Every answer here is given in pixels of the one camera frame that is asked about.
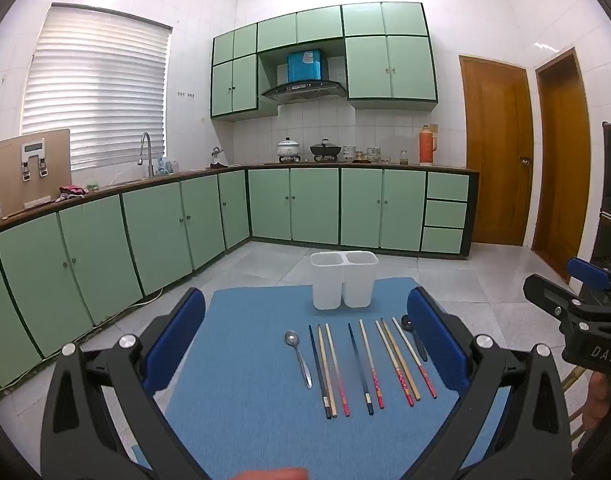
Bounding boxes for beige chopstick red patterned end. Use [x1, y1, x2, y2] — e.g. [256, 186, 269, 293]
[360, 320, 385, 409]
[326, 323, 351, 417]

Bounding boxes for blue hood chimney cover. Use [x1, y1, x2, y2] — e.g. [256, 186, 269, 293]
[286, 49, 330, 83]

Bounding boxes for metal spoon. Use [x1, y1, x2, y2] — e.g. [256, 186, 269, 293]
[284, 330, 313, 390]

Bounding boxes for black range hood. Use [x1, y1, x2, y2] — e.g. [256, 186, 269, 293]
[261, 81, 348, 106]

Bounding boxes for green wall cabinets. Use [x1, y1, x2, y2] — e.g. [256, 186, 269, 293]
[210, 2, 439, 122]

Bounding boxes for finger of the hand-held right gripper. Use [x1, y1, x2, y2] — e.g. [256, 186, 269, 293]
[566, 257, 611, 293]
[523, 273, 593, 332]

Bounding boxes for white window blind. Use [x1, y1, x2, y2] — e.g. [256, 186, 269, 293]
[20, 4, 173, 171]

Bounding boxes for white power cable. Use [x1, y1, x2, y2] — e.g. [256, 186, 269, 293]
[129, 286, 164, 309]

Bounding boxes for orange thermos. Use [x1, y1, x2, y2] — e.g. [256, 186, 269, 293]
[418, 125, 439, 166]

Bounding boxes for light wooden chopstick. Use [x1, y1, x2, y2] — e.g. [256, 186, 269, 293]
[381, 317, 422, 402]
[318, 324, 339, 418]

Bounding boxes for person's right hand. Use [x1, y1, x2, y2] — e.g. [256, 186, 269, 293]
[585, 372, 611, 433]

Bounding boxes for black spoon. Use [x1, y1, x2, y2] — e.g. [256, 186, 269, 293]
[401, 314, 429, 363]

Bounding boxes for wooden door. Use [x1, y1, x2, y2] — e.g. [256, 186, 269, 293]
[459, 55, 535, 247]
[531, 47, 592, 283]

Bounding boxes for person's left hand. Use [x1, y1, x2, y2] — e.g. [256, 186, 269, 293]
[234, 468, 309, 480]

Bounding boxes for wooden chair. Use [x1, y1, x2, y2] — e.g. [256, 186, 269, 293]
[560, 365, 589, 441]

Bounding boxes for green base cabinets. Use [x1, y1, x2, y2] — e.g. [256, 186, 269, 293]
[0, 165, 480, 403]

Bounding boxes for black wok with lid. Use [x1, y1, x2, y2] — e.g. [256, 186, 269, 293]
[310, 139, 343, 157]

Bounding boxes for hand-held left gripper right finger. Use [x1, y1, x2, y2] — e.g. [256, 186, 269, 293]
[407, 286, 573, 480]

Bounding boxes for chrome kitchen faucet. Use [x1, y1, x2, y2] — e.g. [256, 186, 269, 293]
[138, 132, 155, 178]

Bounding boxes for blue table mat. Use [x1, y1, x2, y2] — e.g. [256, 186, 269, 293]
[130, 276, 511, 480]

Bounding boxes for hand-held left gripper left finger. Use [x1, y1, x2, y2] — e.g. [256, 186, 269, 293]
[40, 287, 206, 480]

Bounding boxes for white two-compartment utensil holder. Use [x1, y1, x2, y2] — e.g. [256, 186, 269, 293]
[310, 250, 379, 310]

